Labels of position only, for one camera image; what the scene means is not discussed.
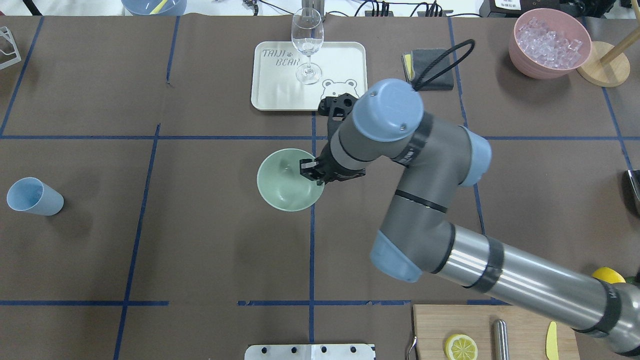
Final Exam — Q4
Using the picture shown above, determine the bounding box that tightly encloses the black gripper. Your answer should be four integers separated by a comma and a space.
299, 145, 366, 186

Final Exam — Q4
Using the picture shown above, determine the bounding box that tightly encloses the green bowl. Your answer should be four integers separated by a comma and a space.
256, 148, 324, 212

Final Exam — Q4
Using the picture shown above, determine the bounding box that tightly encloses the light blue cup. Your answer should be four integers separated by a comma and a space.
6, 177, 65, 216

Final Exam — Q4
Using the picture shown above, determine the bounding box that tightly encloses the metal ice scoop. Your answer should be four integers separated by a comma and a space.
621, 170, 640, 218

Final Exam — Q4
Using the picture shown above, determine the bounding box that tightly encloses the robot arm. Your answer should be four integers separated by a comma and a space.
299, 79, 640, 359

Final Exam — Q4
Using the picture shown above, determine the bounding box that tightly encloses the blue bowl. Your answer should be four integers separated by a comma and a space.
121, 0, 188, 16

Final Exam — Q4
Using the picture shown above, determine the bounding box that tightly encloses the pink bowl with ice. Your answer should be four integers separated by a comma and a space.
509, 7, 592, 80

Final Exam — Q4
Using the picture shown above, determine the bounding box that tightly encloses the cream bear tray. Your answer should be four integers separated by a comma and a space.
251, 41, 368, 111

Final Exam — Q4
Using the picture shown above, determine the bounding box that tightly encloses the wine glass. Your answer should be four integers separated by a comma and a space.
291, 7, 325, 85

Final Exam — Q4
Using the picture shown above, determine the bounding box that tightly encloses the grey yellow cloth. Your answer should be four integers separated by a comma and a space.
401, 48, 454, 91

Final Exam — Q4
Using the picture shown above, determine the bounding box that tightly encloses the wooden cutting board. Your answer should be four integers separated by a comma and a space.
413, 304, 551, 360

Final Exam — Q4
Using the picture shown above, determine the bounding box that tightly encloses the yellow plastic fork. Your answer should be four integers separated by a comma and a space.
149, 0, 168, 15

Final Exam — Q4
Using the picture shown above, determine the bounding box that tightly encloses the lemon half slice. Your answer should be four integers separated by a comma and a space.
443, 333, 479, 360

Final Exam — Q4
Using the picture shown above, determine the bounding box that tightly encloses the yellow plastic knife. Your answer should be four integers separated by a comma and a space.
544, 321, 559, 360

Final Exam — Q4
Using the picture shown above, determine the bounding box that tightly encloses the wooden mug tree stand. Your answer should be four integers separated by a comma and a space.
577, 0, 640, 88

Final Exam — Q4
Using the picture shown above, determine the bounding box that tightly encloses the yellow lemon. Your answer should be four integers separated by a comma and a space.
591, 266, 626, 284

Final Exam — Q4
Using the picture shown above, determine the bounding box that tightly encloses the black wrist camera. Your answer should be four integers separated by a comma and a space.
317, 93, 359, 121

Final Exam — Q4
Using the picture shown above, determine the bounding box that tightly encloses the black camera cable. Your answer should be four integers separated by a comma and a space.
412, 39, 476, 93

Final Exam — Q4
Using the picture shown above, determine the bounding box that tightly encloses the white camera stand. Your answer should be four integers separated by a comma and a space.
244, 343, 377, 360

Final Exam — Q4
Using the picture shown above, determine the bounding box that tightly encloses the white wire cup rack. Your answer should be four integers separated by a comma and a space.
0, 26, 22, 70

